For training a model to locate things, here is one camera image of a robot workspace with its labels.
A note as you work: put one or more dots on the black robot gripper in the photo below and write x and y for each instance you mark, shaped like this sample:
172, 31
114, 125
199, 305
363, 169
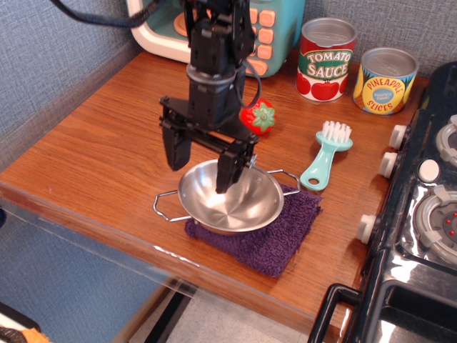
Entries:
209, 117

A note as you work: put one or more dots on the small steel pot with handles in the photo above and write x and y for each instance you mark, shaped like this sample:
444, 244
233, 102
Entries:
252, 203

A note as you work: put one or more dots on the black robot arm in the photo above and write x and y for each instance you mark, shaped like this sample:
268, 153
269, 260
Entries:
221, 38

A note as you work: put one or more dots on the red toy strawberry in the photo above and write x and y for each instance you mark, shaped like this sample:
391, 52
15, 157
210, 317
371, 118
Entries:
260, 118

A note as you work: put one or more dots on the purple folded cloth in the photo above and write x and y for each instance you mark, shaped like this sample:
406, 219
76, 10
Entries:
267, 250

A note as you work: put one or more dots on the teal dish brush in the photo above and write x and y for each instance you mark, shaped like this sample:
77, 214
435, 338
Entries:
333, 137

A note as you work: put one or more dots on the teal toy microwave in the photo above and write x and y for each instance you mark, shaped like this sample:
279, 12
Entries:
276, 24

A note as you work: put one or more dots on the tomato sauce can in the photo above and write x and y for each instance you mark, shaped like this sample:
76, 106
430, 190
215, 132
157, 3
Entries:
326, 53

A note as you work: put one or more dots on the pineapple slices can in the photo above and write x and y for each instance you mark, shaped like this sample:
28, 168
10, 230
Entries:
385, 79

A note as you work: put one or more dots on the black toy stove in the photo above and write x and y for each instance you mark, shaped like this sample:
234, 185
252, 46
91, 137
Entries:
408, 289

